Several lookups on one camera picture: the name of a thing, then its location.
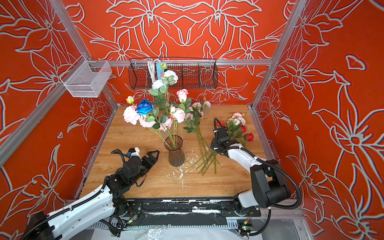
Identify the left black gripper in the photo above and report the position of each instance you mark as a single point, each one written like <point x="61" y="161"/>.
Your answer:
<point x="153" y="159"/>

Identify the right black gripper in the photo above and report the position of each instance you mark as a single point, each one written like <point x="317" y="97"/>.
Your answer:
<point x="214" y="141"/>

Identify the dark smoked glass vase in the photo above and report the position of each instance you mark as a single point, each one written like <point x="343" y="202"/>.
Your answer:
<point x="175" y="151"/>

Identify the pink peony stem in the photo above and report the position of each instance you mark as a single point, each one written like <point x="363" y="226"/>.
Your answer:
<point x="130" y="114"/>

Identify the blue rose stem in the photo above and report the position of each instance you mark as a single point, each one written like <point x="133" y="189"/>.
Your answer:
<point x="159" y="123"/>

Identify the pink rose stem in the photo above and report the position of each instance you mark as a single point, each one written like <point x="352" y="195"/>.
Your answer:
<point x="183" y="107"/>

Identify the white green flower stem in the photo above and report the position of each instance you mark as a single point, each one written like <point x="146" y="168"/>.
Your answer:
<point x="160" y="88"/>

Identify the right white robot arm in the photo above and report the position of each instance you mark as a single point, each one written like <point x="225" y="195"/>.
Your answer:
<point x="271" y="186"/>

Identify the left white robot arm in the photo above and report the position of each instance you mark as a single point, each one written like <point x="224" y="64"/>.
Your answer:
<point x="106" y="201"/>

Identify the small pink flower bunch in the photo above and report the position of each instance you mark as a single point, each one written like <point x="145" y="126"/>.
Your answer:
<point x="192" y="117"/>

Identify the pink rose bunch right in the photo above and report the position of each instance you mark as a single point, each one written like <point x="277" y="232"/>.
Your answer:
<point x="236" y="126"/>

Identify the red rose stem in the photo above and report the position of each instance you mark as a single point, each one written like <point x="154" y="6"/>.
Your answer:
<point x="248" y="137"/>

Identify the light blue box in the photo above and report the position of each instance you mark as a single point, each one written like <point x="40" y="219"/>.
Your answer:
<point x="160" y="68"/>

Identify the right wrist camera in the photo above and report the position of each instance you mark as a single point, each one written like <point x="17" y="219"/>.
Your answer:
<point x="220" y="131"/>

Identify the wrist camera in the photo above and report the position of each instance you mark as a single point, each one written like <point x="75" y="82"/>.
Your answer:
<point x="220" y="131"/>
<point x="133" y="152"/>

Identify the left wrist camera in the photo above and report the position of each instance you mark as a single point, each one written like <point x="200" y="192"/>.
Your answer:
<point x="133" y="152"/>

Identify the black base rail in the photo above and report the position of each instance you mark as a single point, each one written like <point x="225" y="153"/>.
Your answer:
<point x="183" y="212"/>

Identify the black wire wall basket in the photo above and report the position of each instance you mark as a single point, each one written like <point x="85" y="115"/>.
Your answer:
<point x="178" y="73"/>

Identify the clear acrylic wall bin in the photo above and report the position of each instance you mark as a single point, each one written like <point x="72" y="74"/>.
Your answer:
<point x="86" y="80"/>

